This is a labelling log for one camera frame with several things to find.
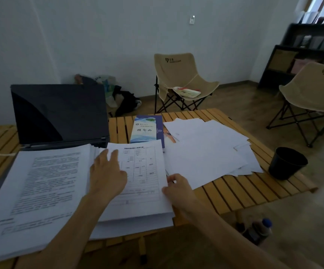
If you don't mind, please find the blue booklet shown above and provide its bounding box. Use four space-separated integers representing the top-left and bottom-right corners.
129 114 166 151

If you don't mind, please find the sorted text document stack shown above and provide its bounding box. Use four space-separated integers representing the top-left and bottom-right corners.
0 144 107 265

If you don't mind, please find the black shelf unit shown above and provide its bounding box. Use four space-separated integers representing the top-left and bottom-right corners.
258 22 324 90

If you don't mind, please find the beige folding chair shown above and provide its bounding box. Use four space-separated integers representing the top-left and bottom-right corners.
153 52 221 114
266 62 324 149

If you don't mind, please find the pile of white papers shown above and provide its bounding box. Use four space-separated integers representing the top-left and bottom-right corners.
163 117 264 191

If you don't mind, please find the person's right forearm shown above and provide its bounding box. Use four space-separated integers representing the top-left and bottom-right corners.
183 203 324 269

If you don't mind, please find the pink storage box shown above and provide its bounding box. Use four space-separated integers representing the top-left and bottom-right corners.
290 58 317 75

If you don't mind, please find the person's left forearm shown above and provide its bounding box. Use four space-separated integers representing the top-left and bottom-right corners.
15 193 108 269

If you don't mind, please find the red and white booklet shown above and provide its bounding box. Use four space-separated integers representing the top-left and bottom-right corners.
172 86 202 99

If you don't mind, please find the black plastic pot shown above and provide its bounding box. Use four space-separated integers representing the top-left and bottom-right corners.
268 147 309 181

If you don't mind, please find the person's left hand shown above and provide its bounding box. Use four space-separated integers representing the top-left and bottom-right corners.
89 149 128 205

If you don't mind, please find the dark bottle with blue cap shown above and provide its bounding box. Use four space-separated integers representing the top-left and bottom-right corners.
241 218 274 247

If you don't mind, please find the person's right hand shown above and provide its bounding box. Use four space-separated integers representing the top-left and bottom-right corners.
162 173 199 213

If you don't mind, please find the woven storage basket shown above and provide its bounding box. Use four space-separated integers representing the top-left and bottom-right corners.
269 49 299 73

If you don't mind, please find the tall narrow window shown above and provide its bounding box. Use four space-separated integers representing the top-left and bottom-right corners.
295 0 324 24

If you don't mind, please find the thin stack of sorted sheets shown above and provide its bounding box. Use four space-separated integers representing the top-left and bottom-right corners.
90 139 176 241

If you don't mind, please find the wooden slatted table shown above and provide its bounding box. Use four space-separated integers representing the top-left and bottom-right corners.
0 108 319 269

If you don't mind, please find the grey laptop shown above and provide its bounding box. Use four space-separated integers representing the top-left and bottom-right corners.
0 84 111 207

